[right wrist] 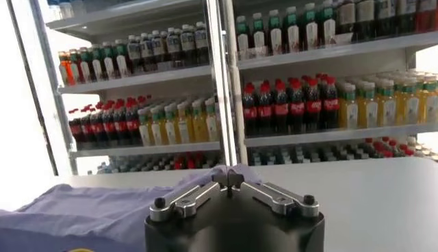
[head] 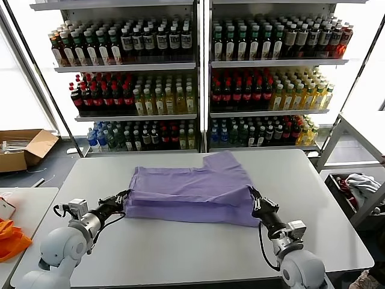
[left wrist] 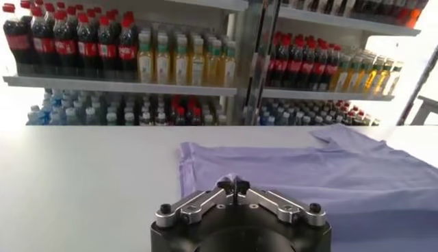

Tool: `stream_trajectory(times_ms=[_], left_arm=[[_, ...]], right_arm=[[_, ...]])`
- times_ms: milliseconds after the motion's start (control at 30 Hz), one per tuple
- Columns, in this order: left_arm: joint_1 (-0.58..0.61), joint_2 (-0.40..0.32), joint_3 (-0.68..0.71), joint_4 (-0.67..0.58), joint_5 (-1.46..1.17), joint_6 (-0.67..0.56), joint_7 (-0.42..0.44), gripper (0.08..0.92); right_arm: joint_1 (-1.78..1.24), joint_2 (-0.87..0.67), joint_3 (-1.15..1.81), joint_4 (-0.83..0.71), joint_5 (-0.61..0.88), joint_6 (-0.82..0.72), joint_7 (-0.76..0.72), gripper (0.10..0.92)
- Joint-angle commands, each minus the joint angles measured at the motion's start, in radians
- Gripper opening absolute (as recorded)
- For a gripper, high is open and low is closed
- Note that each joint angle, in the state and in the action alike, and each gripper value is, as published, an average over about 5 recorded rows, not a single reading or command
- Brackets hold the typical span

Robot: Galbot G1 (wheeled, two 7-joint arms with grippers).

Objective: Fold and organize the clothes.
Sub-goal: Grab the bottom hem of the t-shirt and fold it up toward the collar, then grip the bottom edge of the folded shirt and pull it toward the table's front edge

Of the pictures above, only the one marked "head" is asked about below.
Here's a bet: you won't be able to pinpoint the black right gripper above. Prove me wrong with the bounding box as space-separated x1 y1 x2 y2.
248 187 286 238

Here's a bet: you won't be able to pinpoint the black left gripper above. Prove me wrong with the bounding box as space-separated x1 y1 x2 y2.
96 190 133 222

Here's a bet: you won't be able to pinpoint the purple t-shirt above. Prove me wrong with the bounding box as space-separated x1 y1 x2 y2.
123 150 262 228

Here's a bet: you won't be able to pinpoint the green tinted bottle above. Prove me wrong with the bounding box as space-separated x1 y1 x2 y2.
106 129 117 151
230 126 241 148
115 129 126 151
239 126 250 148

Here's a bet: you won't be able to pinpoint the dark bottle grey label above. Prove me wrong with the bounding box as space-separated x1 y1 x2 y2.
285 23 298 58
274 125 284 148
297 23 310 58
141 129 152 151
265 125 276 148
150 129 161 151

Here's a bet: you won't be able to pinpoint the black plastic crate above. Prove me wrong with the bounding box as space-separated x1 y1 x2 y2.
324 172 385 222

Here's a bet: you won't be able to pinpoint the red cloth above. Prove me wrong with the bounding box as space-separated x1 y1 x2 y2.
335 177 360 208

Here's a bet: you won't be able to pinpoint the white side table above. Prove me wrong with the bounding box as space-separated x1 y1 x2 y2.
0 187 60 284

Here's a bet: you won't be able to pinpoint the brown cardboard box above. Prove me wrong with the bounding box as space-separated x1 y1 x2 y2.
0 129 60 174

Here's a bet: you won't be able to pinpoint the white grey cloth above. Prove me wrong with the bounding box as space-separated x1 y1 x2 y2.
344 173 382 195

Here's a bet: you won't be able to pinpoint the small white box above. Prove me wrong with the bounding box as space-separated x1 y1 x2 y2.
0 197 17 219

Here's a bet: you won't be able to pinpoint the orange cloth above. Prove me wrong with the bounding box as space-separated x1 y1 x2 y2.
0 218 33 263

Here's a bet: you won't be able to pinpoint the white packing inserts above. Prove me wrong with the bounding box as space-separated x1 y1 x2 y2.
0 137 31 154

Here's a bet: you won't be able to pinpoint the black metal pole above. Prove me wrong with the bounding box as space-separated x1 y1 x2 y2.
0 0 85 159
320 17 385 151

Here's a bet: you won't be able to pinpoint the grey metal shelf rack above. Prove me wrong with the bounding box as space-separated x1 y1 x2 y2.
207 0 370 154
29 0 202 159

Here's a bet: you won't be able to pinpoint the pink patterned fabric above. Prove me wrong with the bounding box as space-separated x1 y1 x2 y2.
350 269 385 289

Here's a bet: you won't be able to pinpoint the dark bottle green cap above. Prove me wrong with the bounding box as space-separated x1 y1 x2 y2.
108 29 122 66
249 25 262 61
84 30 97 66
72 30 85 66
212 26 226 61
96 29 109 66
273 25 286 60
261 25 274 60
237 25 250 61
225 26 238 61

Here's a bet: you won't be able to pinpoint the red tea bottle white cap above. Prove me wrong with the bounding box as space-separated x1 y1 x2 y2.
60 31 73 67
50 33 63 67

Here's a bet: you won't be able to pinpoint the dark bottle black white label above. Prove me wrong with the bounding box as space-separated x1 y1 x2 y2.
331 23 343 58
121 27 135 58
309 23 322 58
143 26 157 57
321 23 333 58
180 25 194 56
156 26 169 57
132 26 146 57
168 25 182 57

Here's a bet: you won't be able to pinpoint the red drink bottle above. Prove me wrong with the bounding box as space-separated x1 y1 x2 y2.
341 25 354 58

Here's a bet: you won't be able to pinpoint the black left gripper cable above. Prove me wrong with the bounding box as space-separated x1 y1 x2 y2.
88 211 126 256

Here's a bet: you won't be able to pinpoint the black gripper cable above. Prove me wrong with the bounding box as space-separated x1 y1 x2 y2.
88 211 126 256
257 222 282 270

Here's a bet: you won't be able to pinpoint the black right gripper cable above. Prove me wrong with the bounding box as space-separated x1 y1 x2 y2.
257 222 282 270

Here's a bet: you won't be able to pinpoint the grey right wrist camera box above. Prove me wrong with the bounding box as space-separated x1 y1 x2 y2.
285 220 307 241

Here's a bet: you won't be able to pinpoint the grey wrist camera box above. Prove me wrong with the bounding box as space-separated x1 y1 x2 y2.
285 220 307 241
61 198 90 217

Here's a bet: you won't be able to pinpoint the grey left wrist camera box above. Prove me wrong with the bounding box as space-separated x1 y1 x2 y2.
61 198 90 217

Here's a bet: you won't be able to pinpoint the grey metal frame table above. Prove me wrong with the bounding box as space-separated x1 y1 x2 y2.
315 111 385 231

